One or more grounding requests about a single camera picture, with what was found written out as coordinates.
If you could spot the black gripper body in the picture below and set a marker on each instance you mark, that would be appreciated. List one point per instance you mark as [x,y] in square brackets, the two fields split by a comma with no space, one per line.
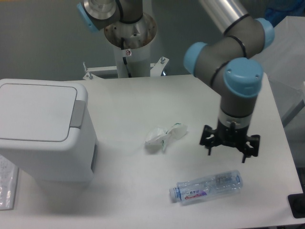
[230,136]

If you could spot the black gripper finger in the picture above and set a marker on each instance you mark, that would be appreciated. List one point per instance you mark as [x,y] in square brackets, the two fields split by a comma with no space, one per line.
[249,147]
[210,138]

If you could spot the white push-lid trash can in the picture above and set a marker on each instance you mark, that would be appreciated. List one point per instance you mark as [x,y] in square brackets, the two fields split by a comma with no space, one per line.
[46,129]

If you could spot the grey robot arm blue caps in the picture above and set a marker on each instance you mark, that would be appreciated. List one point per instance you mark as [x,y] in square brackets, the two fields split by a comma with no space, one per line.
[226,67]

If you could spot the crumpled white plastic bag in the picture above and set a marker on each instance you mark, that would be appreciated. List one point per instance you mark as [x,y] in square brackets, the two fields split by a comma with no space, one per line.
[160,137]

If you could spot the empty clear plastic bottle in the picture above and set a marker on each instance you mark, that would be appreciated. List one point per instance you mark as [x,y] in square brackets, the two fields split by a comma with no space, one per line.
[206,188]

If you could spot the black device at table edge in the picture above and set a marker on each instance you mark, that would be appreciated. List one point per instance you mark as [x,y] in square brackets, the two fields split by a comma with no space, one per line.
[297,205]

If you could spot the white side table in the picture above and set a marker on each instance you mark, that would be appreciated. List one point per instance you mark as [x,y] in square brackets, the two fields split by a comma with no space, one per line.
[285,65]

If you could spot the blue object top right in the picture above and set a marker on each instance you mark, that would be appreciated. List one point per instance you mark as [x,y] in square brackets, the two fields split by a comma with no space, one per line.
[276,15]

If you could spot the paper sheet in plastic sleeve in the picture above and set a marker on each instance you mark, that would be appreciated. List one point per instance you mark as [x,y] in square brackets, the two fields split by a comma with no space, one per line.
[8,183]

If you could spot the white clamp bracket middle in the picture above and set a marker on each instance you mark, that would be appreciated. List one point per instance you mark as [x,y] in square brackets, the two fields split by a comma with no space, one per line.
[159,68]

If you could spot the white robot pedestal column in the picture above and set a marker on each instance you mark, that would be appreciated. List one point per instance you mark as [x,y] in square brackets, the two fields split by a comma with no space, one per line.
[132,46]

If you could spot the white bracket with bolts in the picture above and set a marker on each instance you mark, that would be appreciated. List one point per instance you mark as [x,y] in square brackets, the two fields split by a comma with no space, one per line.
[109,72]

